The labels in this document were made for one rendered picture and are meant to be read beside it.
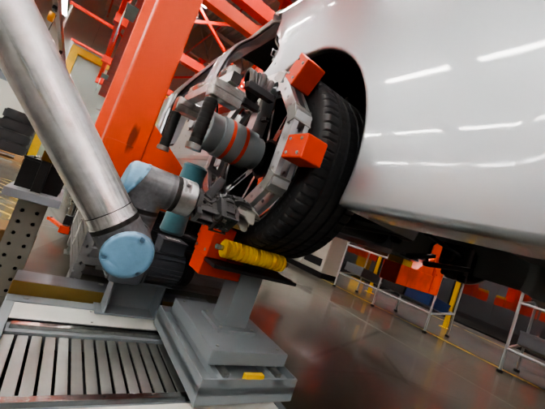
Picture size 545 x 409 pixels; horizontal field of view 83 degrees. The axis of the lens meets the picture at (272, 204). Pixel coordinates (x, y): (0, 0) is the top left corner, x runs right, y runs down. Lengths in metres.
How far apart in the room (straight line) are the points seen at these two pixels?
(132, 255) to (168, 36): 1.11
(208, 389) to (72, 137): 0.74
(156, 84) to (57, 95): 0.90
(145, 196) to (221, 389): 0.60
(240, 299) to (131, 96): 0.92
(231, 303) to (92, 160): 0.73
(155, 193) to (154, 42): 0.90
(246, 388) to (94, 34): 14.13
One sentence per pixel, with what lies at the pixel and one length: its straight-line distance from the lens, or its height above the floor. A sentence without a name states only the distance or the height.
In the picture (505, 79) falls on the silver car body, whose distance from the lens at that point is 0.78.
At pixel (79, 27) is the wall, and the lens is 14.63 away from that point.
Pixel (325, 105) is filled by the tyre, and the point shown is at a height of 1.02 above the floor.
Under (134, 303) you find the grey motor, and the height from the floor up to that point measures 0.11.
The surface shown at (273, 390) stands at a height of 0.13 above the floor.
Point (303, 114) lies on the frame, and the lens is 0.92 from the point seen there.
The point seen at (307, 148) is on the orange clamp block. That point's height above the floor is 0.85.
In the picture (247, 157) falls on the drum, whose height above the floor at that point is 0.82.
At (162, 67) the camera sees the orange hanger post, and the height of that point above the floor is 1.10.
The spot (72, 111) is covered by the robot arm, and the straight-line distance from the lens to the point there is 0.61.
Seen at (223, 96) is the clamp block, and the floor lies 0.91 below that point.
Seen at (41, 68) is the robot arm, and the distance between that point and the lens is 0.62.
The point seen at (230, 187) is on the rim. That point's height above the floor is 0.72.
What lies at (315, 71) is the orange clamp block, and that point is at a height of 1.11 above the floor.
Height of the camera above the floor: 0.63
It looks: 3 degrees up
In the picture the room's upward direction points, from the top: 20 degrees clockwise
